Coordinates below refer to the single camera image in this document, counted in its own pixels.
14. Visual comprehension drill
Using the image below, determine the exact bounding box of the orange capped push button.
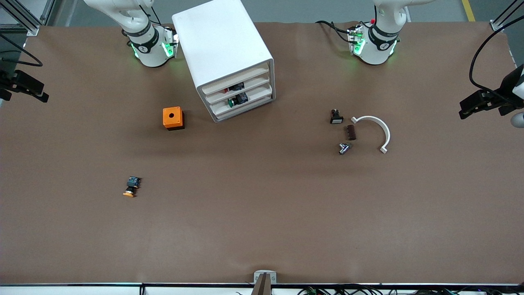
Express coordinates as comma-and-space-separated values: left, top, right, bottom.
122, 176, 142, 198

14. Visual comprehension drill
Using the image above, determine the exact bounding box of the white drawer cabinet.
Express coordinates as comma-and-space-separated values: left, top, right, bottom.
172, 0, 276, 123

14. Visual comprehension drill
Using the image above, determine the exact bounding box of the green push button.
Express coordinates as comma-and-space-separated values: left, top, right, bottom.
227, 93, 249, 108

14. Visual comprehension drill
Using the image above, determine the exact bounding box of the white drawer with green button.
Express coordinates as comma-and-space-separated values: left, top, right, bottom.
207, 81, 273, 109

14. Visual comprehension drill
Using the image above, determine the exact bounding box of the white curved arc piece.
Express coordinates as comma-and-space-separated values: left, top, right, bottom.
351, 116, 391, 154

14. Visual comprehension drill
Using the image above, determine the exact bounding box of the orange box with round hole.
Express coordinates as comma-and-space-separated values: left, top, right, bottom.
163, 107, 185, 131

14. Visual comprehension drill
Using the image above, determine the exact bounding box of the aluminium frame post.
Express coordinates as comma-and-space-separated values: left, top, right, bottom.
490, 0, 524, 32
0, 0, 56, 36

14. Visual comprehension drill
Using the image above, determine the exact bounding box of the black arm base cable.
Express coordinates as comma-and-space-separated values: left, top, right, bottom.
315, 20, 355, 44

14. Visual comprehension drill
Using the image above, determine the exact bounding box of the black cable bundle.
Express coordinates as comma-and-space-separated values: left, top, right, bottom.
297, 284, 524, 295

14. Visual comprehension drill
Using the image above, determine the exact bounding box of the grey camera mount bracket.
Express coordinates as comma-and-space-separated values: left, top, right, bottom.
251, 270, 278, 295

